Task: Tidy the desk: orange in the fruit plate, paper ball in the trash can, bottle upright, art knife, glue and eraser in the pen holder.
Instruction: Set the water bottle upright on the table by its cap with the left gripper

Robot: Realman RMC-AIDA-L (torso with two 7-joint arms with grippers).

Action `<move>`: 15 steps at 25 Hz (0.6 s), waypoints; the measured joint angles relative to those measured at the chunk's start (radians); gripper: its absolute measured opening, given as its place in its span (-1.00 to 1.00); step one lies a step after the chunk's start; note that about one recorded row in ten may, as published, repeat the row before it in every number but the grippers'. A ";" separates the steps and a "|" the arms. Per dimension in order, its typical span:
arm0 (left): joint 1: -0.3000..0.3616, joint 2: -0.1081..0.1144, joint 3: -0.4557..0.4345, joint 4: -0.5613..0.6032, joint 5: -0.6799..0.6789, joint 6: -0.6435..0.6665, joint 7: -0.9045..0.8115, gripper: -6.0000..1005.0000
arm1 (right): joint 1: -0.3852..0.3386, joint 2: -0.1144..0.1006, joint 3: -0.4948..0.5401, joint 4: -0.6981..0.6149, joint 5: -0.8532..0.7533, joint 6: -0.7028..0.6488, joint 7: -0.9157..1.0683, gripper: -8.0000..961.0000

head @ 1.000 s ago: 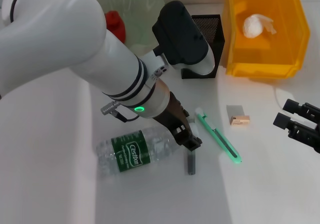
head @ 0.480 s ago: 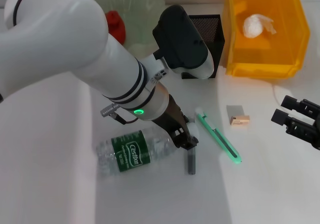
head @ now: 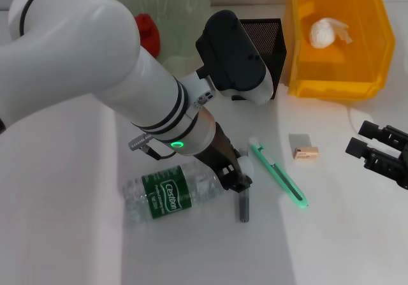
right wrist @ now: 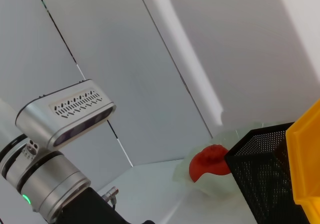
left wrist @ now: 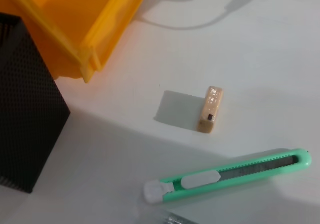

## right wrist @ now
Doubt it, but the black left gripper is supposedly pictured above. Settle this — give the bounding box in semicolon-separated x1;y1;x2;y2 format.
56;187;153;224

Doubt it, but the pale green glass fruit bowl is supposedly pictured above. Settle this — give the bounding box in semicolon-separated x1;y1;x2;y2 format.
173;121;263;198

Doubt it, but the black mesh pen holder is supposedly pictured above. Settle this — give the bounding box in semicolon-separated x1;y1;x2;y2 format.
224;122;311;224

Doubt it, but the yellow plastic bin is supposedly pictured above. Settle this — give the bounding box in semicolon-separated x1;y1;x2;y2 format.
285;100;320;224

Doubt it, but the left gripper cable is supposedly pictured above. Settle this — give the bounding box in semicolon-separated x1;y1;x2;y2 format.
101;186;120;208

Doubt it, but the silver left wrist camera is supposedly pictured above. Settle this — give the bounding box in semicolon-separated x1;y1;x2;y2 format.
15;79;117;151

